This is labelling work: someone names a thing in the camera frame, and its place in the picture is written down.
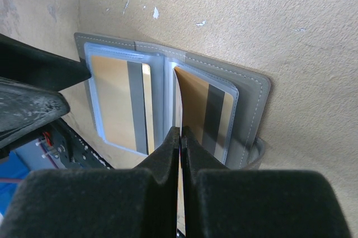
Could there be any grey card holder wallet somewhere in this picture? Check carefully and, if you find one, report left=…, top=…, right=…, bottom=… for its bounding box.
left=74, top=33, right=271, bottom=169

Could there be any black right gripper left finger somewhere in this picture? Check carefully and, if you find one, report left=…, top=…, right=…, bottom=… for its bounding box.
left=1, top=127, right=180, bottom=237

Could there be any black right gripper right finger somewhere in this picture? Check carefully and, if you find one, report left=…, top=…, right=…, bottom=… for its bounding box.
left=181, top=127, right=351, bottom=237

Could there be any yellow credit card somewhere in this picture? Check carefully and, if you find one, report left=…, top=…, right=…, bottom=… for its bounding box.
left=90, top=55, right=155, bottom=155
left=173, top=67, right=186, bottom=237

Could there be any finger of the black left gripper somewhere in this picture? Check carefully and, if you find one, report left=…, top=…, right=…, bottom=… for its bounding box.
left=1, top=34, right=91, bottom=92
left=1, top=78, right=70, bottom=148

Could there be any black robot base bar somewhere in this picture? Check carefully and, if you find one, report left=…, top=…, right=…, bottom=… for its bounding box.
left=36, top=118, right=113, bottom=170

